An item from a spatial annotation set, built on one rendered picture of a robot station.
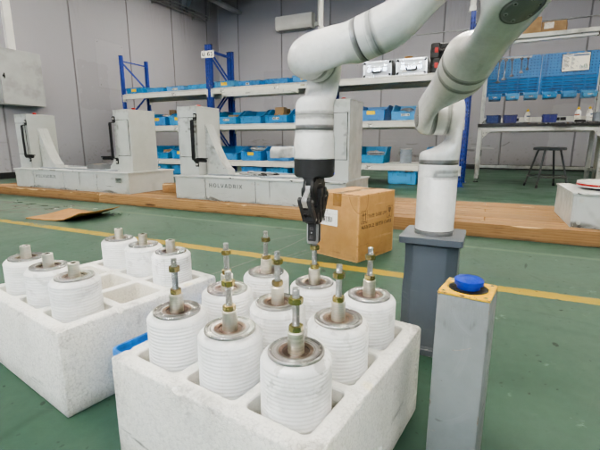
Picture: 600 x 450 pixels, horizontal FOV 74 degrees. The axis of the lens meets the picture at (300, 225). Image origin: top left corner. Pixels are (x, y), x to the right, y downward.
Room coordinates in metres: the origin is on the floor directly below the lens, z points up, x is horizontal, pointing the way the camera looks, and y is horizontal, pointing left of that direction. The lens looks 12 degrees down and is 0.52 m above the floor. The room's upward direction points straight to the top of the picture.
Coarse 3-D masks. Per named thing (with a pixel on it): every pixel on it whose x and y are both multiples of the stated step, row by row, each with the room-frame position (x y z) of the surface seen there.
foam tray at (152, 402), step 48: (144, 384) 0.54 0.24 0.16; (192, 384) 0.51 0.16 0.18; (336, 384) 0.51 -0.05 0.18; (384, 384) 0.54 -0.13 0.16; (144, 432) 0.54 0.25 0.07; (192, 432) 0.48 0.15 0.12; (240, 432) 0.43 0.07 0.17; (288, 432) 0.41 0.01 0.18; (336, 432) 0.42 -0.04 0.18; (384, 432) 0.55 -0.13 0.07
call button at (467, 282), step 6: (456, 276) 0.55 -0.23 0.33; (462, 276) 0.55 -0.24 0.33; (468, 276) 0.55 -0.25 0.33; (474, 276) 0.55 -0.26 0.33; (456, 282) 0.54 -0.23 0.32; (462, 282) 0.53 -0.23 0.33; (468, 282) 0.53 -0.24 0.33; (474, 282) 0.53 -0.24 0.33; (480, 282) 0.53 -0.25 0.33; (462, 288) 0.53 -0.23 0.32; (468, 288) 0.53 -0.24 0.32; (474, 288) 0.53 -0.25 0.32
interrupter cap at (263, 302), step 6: (270, 294) 0.67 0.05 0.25; (288, 294) 0.67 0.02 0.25; (258, 300) 0.64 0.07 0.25; (264, 300) 0.65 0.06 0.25; (270, 300) 0.65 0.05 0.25; (258, 306) 0.62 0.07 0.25; (264, 306) 0.62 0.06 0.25; (270, 306) 0.62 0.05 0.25; (276, 306) 0.62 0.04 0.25; (282, 306) 0.62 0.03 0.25; (288, 306) 0.62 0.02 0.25
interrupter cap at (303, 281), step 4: (304, 276) 0.77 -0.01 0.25; (308, 276) 0.77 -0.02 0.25; (320, 276) 0.77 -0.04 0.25; (324, 276) 0.77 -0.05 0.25; (296, 280) 0.74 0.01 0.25; (300, 280) 0.74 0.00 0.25; (304, 280) 0.75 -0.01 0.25; (308, 280) 0.75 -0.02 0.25; (320, 280) 0.75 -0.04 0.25; (324, 280) 0.75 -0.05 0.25; (328, 280) 0.74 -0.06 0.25; (332, 280) 0.74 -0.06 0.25; (296, 284) 0.72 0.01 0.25; (300, 284) 0.72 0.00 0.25; (304, 284) 0.72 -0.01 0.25; (308, 284) 0.73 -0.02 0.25; (320, 284) 0.73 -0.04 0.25; (324, 284) 0.72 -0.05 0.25; (328, 284) 0.72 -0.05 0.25; (332, 284) 0.73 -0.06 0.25; (308, 288) 0.70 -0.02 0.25; (312, 288) 0.70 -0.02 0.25; (316, 288) 0.70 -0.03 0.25; (320, 288) 0.70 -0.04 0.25
